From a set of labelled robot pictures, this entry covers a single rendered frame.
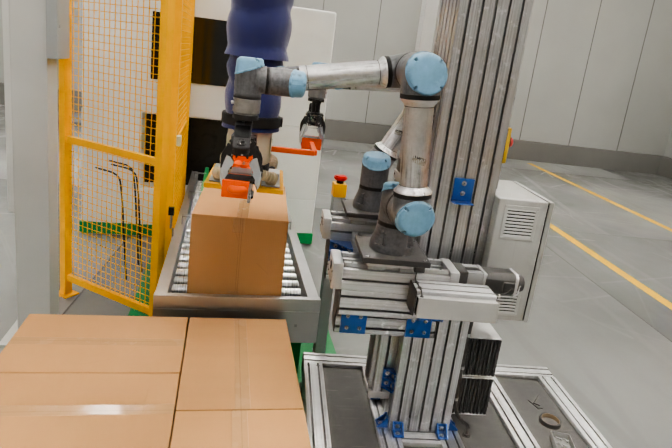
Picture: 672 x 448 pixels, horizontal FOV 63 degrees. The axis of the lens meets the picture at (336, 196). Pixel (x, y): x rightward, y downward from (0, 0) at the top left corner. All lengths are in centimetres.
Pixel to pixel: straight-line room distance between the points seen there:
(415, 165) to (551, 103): 1078
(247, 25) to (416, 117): 74
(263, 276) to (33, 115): 137
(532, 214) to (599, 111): 1084
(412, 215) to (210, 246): 102
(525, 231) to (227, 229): 117
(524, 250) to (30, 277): 241
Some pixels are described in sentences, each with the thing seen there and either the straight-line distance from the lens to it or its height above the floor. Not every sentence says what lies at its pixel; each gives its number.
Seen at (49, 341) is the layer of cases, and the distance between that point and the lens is 225.
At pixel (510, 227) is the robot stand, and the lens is 205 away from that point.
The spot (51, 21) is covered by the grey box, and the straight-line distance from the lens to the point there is 291.
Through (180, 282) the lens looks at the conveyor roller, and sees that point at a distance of 269.
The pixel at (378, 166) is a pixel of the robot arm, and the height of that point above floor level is 123.
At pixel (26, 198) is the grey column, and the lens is 309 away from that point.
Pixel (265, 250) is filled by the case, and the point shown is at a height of 81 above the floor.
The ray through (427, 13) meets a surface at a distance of 527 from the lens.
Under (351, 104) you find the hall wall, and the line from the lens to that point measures 1114.
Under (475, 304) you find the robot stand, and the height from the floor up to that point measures 94.
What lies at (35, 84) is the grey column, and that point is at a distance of 297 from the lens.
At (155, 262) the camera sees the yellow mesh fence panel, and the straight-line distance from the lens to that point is 316.
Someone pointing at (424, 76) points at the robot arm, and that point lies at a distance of 155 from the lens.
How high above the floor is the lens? 164
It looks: 14 degrees down
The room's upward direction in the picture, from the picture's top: 7 degrees clockwise
